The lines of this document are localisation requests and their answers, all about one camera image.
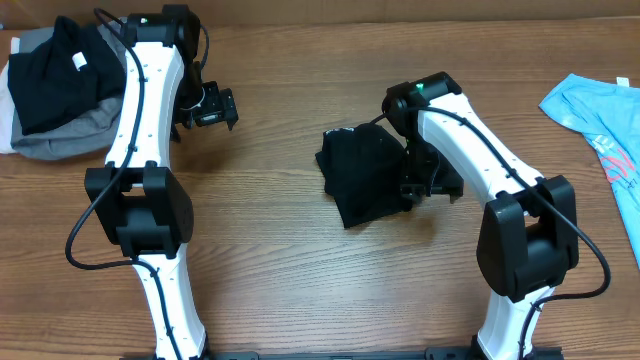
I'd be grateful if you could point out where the light blue t-shirt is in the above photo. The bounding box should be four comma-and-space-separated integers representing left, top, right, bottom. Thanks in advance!
539, 74, 639, 257

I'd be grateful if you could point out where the black t-shirt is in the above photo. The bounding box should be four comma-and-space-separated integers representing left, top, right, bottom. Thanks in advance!
315, 123, 413, 229

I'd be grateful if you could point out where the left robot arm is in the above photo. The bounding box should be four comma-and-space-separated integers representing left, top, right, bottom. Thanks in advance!
84, 4, 239, 359

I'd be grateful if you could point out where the folded black shirt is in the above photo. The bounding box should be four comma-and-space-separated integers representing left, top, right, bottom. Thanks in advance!
8, 16, 125, 135

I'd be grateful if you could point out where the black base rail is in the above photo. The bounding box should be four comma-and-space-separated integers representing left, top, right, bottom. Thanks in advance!
119, 344, 566, 360

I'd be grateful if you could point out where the folded white shirt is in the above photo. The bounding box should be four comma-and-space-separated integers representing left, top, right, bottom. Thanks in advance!
0, 62, 15, 154

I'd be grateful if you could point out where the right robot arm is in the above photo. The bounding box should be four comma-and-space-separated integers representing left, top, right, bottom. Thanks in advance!
382, 72, 579, 359

